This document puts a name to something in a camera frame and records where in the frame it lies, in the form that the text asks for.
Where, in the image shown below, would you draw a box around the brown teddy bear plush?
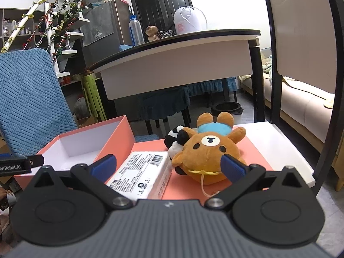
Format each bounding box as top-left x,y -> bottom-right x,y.
171,112 -> 246,185

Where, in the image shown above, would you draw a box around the white tissue pack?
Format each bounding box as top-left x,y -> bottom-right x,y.
106,151 -> 172,202

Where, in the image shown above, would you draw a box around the pink box lid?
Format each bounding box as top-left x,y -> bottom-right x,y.
105,135 -> 274,201

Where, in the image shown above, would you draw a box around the panda plush toy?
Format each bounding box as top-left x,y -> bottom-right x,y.
164,125 -> 197,159

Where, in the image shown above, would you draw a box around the pink cardboard box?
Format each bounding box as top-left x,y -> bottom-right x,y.
13,115 -> 136,190

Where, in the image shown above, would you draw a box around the blue textured chair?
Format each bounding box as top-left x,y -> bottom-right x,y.
1,48 -> 77,157

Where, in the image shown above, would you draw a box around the cardboard box on floor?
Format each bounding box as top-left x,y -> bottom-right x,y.
75,116 -> 97,128

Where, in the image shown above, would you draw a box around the black trash bin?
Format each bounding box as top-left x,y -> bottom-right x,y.
210,101 -> 243,117

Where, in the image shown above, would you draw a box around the green stacked stools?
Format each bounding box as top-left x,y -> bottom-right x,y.
80,73 -> 107,122

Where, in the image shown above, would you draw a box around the beige sofa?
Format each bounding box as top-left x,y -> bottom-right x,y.
239,58 -> 343,192

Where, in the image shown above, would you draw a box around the wooden shelf unit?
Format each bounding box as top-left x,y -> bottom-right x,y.
0,8 -> 47,52

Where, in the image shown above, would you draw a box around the blue cloth on table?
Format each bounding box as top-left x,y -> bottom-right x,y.
119,45 -> 132,51

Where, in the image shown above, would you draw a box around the white table with black top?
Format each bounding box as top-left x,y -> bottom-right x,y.
89,29 -> 265,122

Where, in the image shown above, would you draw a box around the clear water bottle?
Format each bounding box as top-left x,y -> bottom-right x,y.
129,15 -> 145,46

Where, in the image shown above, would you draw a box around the dark grey refrigerator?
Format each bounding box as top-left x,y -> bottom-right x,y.
80,0 -> 132,66

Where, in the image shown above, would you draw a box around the small brown figurine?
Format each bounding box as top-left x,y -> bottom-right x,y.
145,25 -> 160,42

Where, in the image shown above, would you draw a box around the dark woven basket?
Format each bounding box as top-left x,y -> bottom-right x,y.
157,30 -> 175,39

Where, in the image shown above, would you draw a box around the white staircase with garland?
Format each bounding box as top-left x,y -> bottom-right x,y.
1,0 -> 101,78

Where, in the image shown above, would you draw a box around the white rice cooker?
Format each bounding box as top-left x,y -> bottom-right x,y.
174,6 -> 207,34

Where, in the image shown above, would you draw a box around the black glass cabinet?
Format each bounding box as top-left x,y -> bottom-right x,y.
124,0 -> 193,43

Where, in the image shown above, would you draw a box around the white chair with black frame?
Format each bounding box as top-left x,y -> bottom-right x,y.
247,0 -> 343,194

